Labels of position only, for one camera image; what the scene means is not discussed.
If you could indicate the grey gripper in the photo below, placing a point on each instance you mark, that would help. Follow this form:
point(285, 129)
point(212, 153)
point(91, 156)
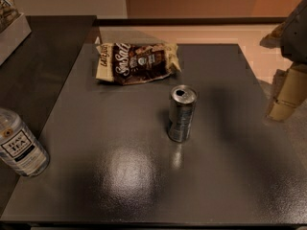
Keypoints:
point(296, 34)

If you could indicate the silver redbull can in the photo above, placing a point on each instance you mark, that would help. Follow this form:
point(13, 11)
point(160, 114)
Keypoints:
point(183, 99)

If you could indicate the brown chip bag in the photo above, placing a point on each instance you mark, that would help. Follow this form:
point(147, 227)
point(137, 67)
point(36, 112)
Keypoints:
point(127, 64)

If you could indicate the white snack box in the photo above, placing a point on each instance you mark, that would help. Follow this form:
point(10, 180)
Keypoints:
point(14, 28)

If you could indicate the clear tea bottle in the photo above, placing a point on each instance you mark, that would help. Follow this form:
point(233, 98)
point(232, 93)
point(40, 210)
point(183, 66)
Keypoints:
point(19, 148)

